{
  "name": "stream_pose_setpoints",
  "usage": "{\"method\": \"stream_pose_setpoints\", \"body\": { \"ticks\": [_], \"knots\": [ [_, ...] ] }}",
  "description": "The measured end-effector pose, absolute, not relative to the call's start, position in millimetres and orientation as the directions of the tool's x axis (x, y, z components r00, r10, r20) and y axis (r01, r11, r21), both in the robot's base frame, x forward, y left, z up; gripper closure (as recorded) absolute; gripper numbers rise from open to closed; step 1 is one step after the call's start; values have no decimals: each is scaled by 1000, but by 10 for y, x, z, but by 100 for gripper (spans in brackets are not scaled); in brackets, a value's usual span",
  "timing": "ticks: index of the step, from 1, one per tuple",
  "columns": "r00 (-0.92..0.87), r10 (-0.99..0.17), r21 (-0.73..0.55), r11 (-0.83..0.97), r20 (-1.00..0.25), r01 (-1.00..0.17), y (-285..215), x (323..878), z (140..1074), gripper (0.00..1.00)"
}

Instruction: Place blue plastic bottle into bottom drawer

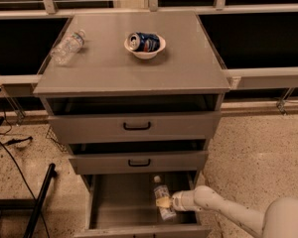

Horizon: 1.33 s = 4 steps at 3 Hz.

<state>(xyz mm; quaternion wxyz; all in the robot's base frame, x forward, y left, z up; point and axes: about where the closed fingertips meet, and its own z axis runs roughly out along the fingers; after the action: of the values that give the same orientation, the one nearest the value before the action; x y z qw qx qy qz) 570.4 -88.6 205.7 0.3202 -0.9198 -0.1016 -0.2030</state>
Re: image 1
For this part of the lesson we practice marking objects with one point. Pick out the blue soda can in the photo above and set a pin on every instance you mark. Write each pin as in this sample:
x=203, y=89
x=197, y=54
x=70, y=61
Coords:
x=143, y=42

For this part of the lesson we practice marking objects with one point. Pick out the black top drawer handle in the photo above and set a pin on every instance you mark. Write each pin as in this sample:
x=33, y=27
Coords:
x=128, y=127

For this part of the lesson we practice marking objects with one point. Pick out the grey bottom drawer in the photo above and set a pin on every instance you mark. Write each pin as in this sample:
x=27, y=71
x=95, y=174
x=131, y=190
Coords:
x=123, y=206

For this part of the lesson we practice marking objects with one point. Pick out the clear plastic bottle green label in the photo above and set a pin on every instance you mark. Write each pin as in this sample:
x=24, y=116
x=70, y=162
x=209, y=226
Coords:
x=70, y=45

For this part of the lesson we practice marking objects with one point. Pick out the black middle drawer handle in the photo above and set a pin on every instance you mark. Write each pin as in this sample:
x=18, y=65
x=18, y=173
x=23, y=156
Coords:
x=139, y=163

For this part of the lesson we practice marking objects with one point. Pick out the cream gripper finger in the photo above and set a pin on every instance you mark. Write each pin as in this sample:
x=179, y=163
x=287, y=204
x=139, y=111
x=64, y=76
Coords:
x=164, y=202

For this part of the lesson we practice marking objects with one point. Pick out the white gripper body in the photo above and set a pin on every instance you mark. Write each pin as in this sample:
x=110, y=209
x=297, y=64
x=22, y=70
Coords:
x=179, y=201

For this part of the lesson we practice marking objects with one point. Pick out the black metal stand leg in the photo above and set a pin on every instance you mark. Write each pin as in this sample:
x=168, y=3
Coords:
x=39, y=201

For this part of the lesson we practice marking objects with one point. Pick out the grey drawer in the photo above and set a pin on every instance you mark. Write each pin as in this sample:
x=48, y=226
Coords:
x=123, y=206
x=138, y=157
x=100, y=119

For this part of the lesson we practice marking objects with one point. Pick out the white ceramic bowl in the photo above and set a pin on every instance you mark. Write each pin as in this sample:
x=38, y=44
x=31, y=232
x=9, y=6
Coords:
x=147, y=56

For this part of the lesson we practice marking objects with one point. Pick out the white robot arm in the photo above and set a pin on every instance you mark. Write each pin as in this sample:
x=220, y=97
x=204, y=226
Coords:
x=280, y=219

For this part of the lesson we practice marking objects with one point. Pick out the grey middle drawer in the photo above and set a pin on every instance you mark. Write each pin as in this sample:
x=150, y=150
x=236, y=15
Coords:
x=138, y=157

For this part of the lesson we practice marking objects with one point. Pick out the metal window railing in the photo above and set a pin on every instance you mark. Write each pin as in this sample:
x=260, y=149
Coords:
x=211, y=45

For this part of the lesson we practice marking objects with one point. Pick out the grey drawer cabinet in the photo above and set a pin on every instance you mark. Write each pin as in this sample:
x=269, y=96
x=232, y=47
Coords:
x=141, y=100

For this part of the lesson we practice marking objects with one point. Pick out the grey top drawer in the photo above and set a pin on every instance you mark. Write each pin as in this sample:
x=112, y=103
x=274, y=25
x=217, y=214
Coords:
x=100, y=119

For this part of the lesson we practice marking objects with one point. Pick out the black drawer handle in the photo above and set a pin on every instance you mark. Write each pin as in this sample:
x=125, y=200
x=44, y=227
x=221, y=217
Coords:
x=139, y=163
x=128, y=127

